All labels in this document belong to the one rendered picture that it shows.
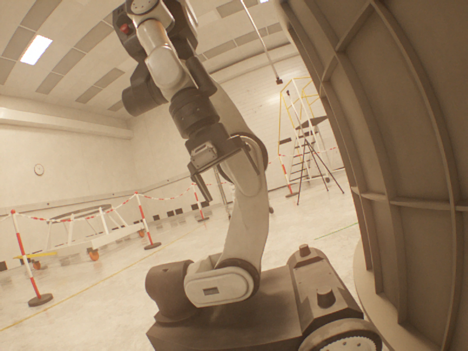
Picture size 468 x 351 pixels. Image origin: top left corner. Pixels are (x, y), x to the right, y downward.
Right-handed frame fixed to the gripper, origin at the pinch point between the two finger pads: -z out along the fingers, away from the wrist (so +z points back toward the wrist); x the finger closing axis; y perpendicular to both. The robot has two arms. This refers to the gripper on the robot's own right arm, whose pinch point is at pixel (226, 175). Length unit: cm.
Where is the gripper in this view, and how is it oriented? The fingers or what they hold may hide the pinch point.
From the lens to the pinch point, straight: 43.0
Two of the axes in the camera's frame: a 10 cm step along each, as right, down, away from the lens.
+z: -4.8, -8.8, 0.8
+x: 8.7, -4.8, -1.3
